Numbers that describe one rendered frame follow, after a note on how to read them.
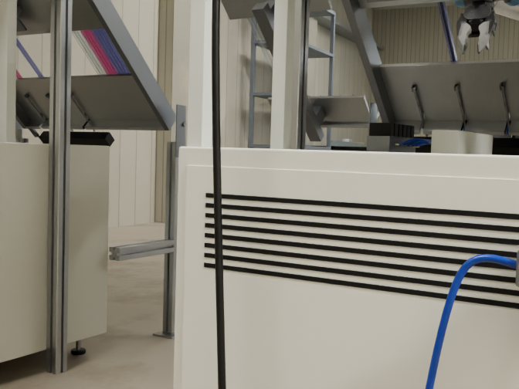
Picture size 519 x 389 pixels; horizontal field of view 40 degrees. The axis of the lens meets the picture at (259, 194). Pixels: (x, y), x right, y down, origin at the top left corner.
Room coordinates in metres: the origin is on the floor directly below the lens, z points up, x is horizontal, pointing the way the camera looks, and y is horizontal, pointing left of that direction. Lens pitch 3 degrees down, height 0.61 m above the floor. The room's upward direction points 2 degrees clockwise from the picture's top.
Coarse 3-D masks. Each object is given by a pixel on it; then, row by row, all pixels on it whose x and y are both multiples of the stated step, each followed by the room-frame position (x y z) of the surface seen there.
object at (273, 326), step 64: (192, 0) 1.17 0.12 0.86; (192, 64) 1.17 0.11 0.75; (192, 128) 1.17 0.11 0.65; (192, 192) 1.15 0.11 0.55; (256, 192) 1.09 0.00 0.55; (320, 192) 1.03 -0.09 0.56; (384, 192) 0.98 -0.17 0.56; (448, 192) 0.93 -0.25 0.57; (512, 192) 0.89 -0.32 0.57; (192, 256) 1.15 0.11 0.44; (256, 256) 1.08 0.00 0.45; (320, 256) 1.03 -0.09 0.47; (384, 256) 0.98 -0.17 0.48; (448, 256) 0.93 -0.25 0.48; (512, 256) 0.89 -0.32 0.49; (192, 320) 1.15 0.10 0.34; (256, 320) 1.08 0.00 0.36; (320, 320) 1.03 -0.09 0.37; (384, 320) 0.98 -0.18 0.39; (448, 320) 0.89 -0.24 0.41; (512, 320) 0.89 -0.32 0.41; (192, 384) 1.14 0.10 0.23; (256, 384) 1.08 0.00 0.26; (320, 384) 1.02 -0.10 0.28; (384, 384) 0.97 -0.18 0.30; (448, 384) 0.93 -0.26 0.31; (512, 384) 0.89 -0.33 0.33
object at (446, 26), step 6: (444, 6) 1.65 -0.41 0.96; (444, 12) 1.66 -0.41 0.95; (444, 18) 1.67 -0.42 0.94; (444, 24) 1.69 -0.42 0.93; (444, 30) 1.70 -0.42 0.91; (450, 30) 1.70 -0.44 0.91; (450, 36) 1.71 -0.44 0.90; (450, 42) 1.72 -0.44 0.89; (450, 48) 1.73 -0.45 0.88; (450, 54) 1.74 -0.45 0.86; (450, 60) 1.76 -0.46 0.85; (456, 60) 1.75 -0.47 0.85
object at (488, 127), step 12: (396, 120) 1.96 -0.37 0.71; (408, 120) 1.95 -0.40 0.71; (420, 120) 1.93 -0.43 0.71; (432, 120) 1.91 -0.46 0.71; (444, 120) 1.90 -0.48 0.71; (456, 120) 1.88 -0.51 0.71; (468, 120) 1.86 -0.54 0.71; (480, 120) 1.85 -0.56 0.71; (480, 132) 1.82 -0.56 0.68; (492, 132) 1.81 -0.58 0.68; (504, 132) 1.80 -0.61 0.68; (516, 132) 1.78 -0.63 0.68
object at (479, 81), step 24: (384, 72) 1.85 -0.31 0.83; (408, 72) 1.82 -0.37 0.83; (432, 72) 1.79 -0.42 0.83; (456, 72) 1.76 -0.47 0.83; (480, 72) 1.73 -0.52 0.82; (504, 72) 1.71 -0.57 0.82; (408, 96) 1.88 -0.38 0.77; (432, 96) 1.85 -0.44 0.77; (456, 96) 1.82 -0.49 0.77; (480, 96) 1.79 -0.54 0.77; (504, 120) 1.82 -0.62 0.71
